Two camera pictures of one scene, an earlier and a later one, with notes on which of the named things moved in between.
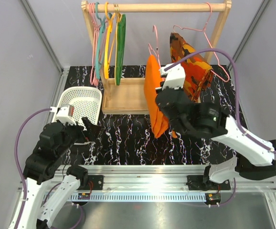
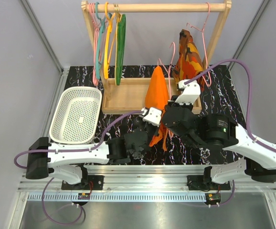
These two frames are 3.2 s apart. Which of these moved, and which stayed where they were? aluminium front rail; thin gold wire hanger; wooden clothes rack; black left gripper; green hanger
Moved: black left gripper
Stayed: thin gold wire hanger; aluminium front rail; wooden clothes rack; green hanger
